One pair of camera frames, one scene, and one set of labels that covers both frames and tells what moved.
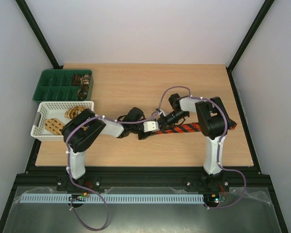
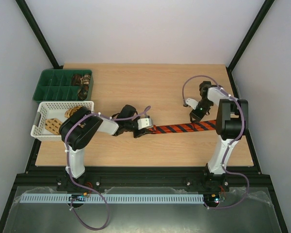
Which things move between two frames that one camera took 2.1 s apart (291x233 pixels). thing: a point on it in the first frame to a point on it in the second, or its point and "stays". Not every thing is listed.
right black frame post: (267, 4) stays
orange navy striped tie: (191, 127) stays
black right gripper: (165, 120) to (196, 115)
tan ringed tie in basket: (71, 113) stays
